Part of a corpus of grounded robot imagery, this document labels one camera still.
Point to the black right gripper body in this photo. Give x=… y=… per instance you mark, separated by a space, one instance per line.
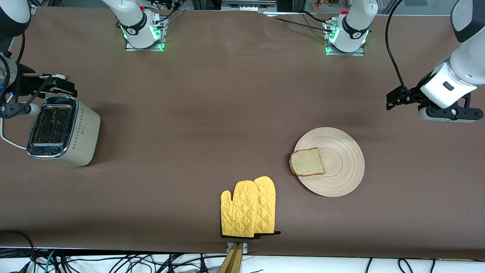
x=25 y=84

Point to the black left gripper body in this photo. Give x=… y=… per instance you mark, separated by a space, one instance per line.
x=411 y=95

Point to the round wooden plate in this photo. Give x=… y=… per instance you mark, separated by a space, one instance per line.
x=341 y=167

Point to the bread slice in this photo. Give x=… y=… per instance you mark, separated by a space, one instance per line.
x=307 y=163

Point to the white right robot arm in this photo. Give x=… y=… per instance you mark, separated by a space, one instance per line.
x=132 y=22

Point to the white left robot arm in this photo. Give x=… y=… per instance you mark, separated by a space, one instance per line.
x=468 y=64

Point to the cream and chrome toaster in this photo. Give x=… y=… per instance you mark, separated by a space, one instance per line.
x=85 y=132

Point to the brown table cover sheet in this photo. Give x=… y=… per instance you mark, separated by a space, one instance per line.
x=189 y=113

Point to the yellow quilted oven mitt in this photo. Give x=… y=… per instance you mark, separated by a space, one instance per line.
x=238 y=212
x=267 y=204

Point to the yellow wooden beam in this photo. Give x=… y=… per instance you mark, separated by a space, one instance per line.
x=233 y=261

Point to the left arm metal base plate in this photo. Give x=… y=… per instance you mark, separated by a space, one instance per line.
x=333 y=53

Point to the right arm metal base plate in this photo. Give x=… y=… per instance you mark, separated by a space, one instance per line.
x=132 y=48

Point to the aluminium frame rail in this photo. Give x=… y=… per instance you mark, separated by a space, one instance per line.
x=248 y=5

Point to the silver metal bracket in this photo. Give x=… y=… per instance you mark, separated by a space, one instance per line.
x=228 y=247

